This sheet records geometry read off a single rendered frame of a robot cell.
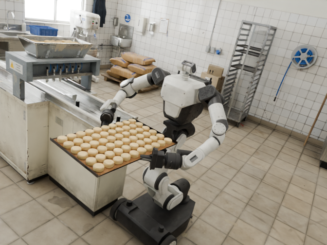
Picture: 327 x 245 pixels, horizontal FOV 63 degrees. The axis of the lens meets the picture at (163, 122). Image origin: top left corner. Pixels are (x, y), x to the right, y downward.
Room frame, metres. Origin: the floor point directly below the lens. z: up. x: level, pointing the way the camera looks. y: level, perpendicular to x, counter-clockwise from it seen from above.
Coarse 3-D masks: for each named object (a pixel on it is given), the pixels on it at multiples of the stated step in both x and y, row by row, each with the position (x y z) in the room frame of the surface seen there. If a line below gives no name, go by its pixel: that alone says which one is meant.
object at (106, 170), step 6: (144, 138) 1.44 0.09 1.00; (60, 144) 1.18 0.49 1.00; (150, 144) 1.38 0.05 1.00; (168, 144) 1.43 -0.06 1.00; (108, 150) 1.22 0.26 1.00; (90, 156) 1.13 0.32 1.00; (114, 156) 1.18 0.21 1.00; (120, 156) 1.19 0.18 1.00; (84, 162) 1.07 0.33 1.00; (96, 162) 1.09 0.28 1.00; (102, 162) 1.10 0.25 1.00; (126, 162) 1.14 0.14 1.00; (90, 168) 1.03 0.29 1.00; (108, 168) 1.06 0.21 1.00; (114, 168) 1.07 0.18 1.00; (102, 174) 1.00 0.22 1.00
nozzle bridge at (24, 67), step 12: (12, 60) 2.05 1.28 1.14; (24, 60) 1.96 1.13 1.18; (36, 60) 2.03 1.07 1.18; (48, 60) 2.11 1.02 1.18; (60, 60) 2.19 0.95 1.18; (72, 60) 2.27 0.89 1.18; (84, 60) 2.38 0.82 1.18; (96, 60) 2.50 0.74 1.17; (12, 72) 2.05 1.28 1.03; (24, 72) 1.95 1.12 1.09; (36, 72) 2.09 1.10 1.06; (84, 72) 2.44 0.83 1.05; (96, 72) 2.51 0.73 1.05; (24, 84) 2.02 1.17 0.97; (84, 84) 2.60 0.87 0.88; (24, 96) 2.02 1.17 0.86
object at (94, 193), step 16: (64, 112) 1.98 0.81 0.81; (96, 112) 2.05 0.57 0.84; (64, 128) 1.97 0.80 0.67; (80, 128) 1.86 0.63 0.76; (48, 144) 2.09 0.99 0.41; (48, 160) 2.09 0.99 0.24; (64, 160) 1.96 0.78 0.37; (64, 176) 1.95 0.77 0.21; (80, 176) 1.83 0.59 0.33; (112, 176) 1.86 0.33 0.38; (80, 192) 1.82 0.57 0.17; (96, 192) 1.73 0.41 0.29; (112, 192) 1.89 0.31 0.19; (96, 208) 1.75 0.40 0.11
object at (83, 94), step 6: (60, 84) 2.50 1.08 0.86; (66, 84) 2.45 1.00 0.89; (72, 90) 2.40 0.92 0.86; (78, 90) 2.35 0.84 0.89; (84, 96) 2.30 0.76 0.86; (90, 96) 2.26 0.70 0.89; (96, 102) 2.21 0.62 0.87; (102, 102) 2.17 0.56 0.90; (120, 114) 2.05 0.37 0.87; (126, 114) 2.01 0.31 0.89
